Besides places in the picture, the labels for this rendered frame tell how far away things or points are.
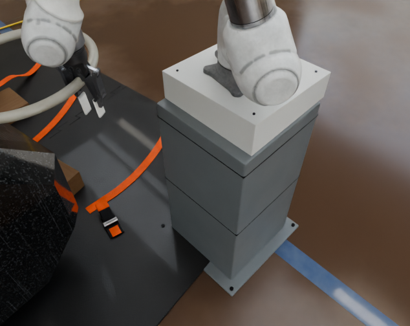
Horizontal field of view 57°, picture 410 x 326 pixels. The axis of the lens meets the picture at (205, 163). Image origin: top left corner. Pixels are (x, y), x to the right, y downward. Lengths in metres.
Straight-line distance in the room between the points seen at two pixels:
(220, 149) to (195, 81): 0.22
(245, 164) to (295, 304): 0.85
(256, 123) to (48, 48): 0.54
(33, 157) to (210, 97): 0.66
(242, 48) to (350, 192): 1.43
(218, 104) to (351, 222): 1.17
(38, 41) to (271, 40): 0.48
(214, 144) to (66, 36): 0.53
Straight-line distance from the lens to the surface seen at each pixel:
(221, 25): 1.10
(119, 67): 2.92
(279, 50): 0.89
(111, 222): 1.92
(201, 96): 1.14
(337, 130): 2.48
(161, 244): 1.85
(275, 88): 0.89
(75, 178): 2.05
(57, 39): 0.84
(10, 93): 2.76
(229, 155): 1.13
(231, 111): 1.07
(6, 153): 1.36
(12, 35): 1.51
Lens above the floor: 1.62
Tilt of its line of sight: 49 degrees down
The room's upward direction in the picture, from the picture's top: straight up
